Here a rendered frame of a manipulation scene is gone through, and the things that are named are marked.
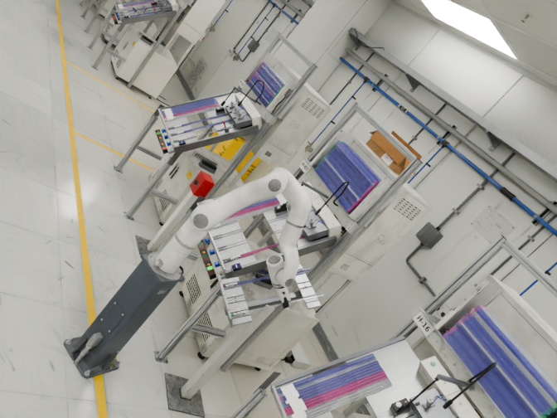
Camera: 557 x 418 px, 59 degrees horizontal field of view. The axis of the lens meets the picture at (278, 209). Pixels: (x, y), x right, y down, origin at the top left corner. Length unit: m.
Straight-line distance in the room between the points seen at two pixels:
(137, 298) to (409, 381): 1.37
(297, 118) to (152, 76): 3.45
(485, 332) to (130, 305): 1.67
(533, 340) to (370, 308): 2.28
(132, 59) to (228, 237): 4.44
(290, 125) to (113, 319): 2.29
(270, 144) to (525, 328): 2.55
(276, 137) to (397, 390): 2.47
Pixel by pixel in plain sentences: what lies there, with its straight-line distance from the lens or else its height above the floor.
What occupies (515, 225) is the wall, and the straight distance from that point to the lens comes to 4.17.
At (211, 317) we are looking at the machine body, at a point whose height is 0.25.
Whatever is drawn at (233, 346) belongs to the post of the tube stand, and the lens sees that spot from 2.86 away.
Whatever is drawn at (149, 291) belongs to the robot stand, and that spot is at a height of 0.60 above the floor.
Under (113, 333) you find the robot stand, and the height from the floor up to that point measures 0.28.
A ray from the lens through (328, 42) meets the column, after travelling 6.08.
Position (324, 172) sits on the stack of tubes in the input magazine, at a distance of 3.24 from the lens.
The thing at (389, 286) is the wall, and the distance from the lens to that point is 4.50.
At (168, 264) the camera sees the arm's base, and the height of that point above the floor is 0.76.
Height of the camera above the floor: 1.96
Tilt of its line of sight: 16 degrees down
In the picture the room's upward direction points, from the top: 41 degrees clockwise
